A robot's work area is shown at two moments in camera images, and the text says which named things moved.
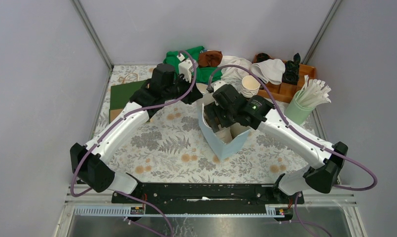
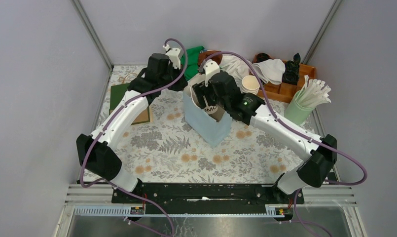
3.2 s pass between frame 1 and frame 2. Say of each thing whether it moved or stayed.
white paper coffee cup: moved
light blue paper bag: moved
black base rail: stayed
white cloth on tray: stayed
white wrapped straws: stayed
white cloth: stayed
